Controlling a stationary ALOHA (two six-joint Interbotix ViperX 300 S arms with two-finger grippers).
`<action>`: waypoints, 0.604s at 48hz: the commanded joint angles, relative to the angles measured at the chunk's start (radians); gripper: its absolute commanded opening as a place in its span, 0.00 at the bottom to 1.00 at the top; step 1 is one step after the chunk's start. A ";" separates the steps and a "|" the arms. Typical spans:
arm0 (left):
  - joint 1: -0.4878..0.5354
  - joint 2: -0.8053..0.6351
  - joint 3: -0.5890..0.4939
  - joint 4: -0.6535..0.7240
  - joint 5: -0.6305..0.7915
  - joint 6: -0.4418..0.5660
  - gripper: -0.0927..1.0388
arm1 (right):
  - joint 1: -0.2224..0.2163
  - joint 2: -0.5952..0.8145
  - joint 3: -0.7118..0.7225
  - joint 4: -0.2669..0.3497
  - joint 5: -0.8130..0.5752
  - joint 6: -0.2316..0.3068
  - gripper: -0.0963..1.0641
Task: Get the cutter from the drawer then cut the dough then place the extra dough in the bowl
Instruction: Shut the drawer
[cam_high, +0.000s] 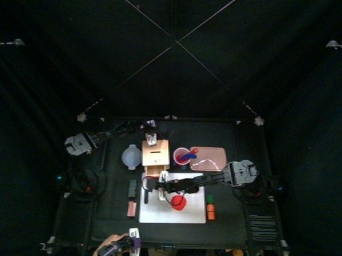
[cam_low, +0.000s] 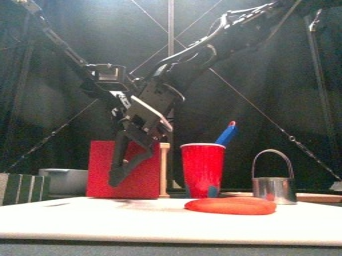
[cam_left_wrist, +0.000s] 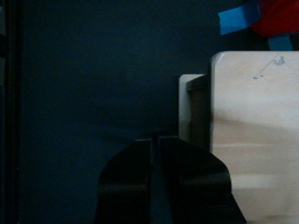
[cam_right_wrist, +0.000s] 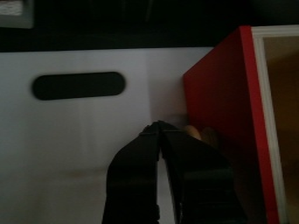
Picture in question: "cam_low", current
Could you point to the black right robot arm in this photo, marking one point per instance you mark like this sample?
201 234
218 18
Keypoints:
222 36

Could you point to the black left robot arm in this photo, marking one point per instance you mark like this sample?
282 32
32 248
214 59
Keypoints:
58 43

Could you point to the red drawer front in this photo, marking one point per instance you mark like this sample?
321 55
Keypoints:
98 173

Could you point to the light wooden drawer unit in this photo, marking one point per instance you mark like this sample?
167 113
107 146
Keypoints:
165 173

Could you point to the flat red dough disc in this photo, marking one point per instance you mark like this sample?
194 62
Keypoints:
231 205

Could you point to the round metal dough cutter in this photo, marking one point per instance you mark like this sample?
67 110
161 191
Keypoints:
274 188

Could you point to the red plastic cup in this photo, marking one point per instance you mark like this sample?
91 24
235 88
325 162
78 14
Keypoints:
202 170

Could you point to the blue plastic tool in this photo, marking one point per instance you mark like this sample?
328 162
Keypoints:
226 135

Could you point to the white cutting board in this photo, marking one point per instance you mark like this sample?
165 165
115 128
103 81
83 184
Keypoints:
134 220

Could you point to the green white striped block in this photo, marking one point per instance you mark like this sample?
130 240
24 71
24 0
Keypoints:
22 188

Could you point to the light wooden board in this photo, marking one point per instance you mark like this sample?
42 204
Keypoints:
316 197

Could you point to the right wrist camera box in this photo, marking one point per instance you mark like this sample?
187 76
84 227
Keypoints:
149 115

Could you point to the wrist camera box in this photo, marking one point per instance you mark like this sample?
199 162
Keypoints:
109 73
149 115

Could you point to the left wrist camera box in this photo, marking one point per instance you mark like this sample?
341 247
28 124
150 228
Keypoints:
109 73

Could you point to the vertical metal frame pole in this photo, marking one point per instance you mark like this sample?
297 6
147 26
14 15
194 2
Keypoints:
171 26

